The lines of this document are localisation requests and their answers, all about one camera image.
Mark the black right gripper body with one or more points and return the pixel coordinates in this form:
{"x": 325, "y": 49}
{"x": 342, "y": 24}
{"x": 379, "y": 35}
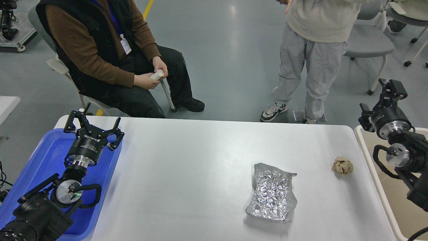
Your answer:
{"x": 388, "y": 120}

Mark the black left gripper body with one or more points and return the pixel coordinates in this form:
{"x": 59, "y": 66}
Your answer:
{"x": 87, "y": 148}

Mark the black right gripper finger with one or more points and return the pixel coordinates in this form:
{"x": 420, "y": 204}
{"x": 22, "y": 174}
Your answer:
{"x": 366, "y": 114}
{"x": 392, "y": 92}

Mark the silver foil bag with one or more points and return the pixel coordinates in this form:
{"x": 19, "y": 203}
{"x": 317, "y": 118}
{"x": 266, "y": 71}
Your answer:
{"x": 273, "y": 198}

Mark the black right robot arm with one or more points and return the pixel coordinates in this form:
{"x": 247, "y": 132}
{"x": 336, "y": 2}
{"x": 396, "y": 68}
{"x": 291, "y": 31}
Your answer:
{"x": 397, "y": 157}

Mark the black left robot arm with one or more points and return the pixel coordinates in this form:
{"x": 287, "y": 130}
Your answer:
{"x": 60, "y": 192}

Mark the blue plastic tray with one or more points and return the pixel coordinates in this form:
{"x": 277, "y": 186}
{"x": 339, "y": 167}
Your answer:
{"x": 46, "y": 160}

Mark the crumpled brown paper ball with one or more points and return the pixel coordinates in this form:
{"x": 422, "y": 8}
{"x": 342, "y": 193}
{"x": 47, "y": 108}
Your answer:
{"x": 342, "y": 165}

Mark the grey office chair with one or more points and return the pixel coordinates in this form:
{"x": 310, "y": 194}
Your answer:
{"x": 369, "y": 40}

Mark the white chair under seated person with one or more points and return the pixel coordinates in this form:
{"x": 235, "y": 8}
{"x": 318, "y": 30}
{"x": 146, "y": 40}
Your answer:
{"x": 57, "y": 65}

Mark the metal floor plate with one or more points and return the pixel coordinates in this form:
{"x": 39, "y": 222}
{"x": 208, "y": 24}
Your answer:
{"x": 299, "y": 117}

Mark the white side table corner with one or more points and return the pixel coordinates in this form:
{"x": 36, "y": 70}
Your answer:
{"x": 7, "y": 105}

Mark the white paper cup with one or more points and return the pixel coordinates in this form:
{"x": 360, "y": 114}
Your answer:
{"x": 158, "y": 75}

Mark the grey chair at top right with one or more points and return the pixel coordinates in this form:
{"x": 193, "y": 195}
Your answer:
{"x": 410, "y": 12}

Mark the seated person brown sweater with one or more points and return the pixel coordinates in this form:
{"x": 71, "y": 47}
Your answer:
{"x": 111, "y": 55}

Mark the standing person grey clothes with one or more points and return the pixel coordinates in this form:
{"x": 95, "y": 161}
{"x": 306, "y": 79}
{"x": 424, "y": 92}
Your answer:
{"x": 315, "y": 36}

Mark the beige plastic bin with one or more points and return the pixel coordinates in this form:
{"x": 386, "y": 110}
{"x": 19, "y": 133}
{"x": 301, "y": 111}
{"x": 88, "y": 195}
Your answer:
{"x": 404, "y": 216}

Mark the robot stand at far left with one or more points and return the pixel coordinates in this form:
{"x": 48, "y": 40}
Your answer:
{"x": 16, "y": 27}

